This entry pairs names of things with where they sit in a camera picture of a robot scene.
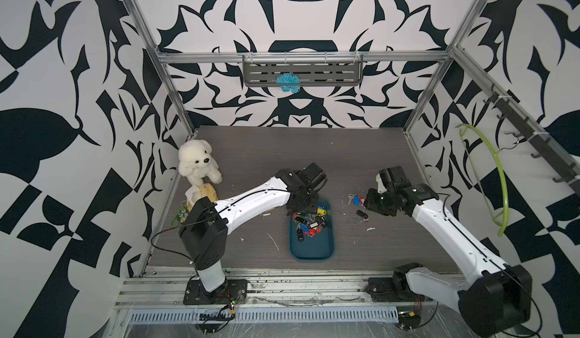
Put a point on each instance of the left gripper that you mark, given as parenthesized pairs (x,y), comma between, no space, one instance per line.
(313,207)

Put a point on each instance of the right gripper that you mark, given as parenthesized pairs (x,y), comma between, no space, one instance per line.
(370,203)

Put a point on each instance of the black tag key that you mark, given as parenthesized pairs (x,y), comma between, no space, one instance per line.
(364,217)

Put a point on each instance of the teal plastic storage box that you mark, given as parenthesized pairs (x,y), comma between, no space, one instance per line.
(317,249)

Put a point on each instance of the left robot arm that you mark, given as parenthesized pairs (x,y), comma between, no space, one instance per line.
(208,225)

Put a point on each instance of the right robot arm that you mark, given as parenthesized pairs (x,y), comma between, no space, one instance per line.
(491,296)

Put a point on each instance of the pile of keys in box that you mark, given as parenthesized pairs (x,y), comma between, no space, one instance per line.
(310,224)

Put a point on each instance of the tissue packet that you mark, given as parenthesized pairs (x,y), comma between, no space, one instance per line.
(194,193)

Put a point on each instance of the white teddy bear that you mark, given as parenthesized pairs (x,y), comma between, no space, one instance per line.
(196,163)

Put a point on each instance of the teal scrunchie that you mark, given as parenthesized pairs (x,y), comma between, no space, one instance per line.
(289,83)

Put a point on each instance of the green hoop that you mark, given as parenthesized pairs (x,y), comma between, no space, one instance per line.
(493,188)

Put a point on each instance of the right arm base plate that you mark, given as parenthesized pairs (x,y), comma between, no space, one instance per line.
(385,288)

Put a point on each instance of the grey wall shelf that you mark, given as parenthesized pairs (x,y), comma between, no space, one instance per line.
(313,70)

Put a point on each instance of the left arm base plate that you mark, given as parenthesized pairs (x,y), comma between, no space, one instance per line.
(231,291)

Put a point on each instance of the black hook rail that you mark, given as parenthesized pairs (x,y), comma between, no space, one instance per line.
(545,145)

